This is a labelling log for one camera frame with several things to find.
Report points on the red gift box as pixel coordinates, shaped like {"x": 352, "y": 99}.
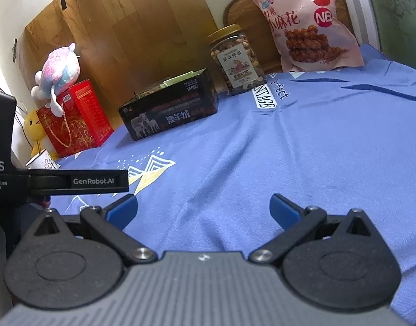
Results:
{"x": 79, "y": 122}

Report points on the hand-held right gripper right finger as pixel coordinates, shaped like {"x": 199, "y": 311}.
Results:
{"x": 286, "y": 210}

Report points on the blue printed cloth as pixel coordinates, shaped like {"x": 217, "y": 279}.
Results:
{"x": 279, "y": 142}

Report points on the clear nut jar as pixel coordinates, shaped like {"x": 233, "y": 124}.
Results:
{"x": 238, "y": 61}

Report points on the pink and blue plush toy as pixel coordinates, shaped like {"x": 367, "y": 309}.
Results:
{"x": 58, "y": 71}

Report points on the black cardboard box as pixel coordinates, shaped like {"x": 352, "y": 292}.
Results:
{"x": 174, "y": 112}

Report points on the wooden board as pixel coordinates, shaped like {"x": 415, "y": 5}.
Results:
{"x": 126, "y": 40}

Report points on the yellow plush toy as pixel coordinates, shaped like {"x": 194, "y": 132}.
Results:
{"x": 33, "y": 125}

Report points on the pale green snack packet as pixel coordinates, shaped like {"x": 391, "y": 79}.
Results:
{"x": 177, "y": 78}

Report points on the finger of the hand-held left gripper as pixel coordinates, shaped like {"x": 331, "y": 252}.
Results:
{"x": 92, "y": 180}

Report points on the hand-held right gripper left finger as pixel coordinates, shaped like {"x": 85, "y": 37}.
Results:
{"x": 123, "y": 210}

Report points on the white enamel mug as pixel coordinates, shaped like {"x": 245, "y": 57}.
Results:
{"x": 45, "y": 161}

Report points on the large pink snack bag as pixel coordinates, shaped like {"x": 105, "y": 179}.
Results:
{"x": 306, "y": 27}

